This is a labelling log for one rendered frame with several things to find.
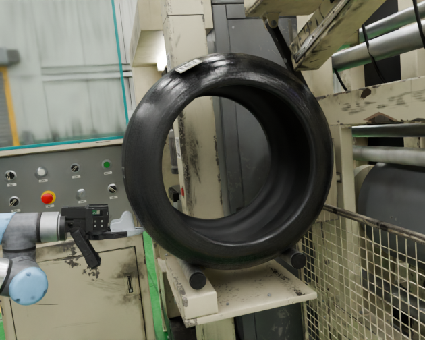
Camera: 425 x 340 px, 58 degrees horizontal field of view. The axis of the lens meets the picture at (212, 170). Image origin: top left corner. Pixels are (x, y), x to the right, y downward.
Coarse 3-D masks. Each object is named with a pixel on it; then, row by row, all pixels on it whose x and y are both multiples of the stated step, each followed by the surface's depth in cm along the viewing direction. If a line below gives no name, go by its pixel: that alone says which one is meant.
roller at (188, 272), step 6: (180, 264) 108; (186, 264) 103; (192, 264) 102; (186, 270) 101; (192, 270) 98; (198, 270) 98; (186, 276) 99; (192, 276) 96; (198, 276) 96; (204, 276) 96; (192, 282) 95; (198, 282) 96; (204, 282) 96; (198, 288) 96
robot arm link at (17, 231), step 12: (0, 216) 92; (12, 216) 92; (24, 216) 93; (36, 216) 94; (0, 228) 90; (12, 228) 91; (24, 228) 91; (36, 228) 92; (0, 240) 91; (12, 240) 91; (24, 240) 92; (36, 240) 93
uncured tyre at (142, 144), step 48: (144, 96) 94; (192, 96) 90; (240, 96) 122; (288, 96) 96; (144, 144) 89; (288, 144) 126; (144, 192) 90; (288, 192) 125; (192, 240) 93; (240, 240) 121; (288, 240) 100
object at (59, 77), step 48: (0, 0) 135; (48, 0) 139; (96, 0) 143; (0, 48) 136; (48, 48) 140; (96, 48) 144; (0, 96) 138; (48, 96) 141; (96, 96) 146; (0, 144) 139; (48, 144) 142
